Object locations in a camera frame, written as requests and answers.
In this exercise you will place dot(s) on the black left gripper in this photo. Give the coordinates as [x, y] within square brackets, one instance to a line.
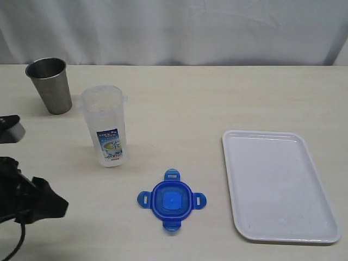
[17, 195]

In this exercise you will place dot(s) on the blue plastic lid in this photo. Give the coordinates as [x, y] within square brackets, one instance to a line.
[171, 201]

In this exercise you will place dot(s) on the stainless steel cup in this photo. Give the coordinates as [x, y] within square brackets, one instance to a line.
[50, 80]

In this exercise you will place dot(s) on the clear plastic tall container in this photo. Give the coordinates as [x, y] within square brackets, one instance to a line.
[103, 110]

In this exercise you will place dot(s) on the white backdrop curtain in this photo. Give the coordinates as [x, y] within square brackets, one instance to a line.
[175, 32]

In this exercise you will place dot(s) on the white rectangular plastic tray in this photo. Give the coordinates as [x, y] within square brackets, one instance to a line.
[275, 190]

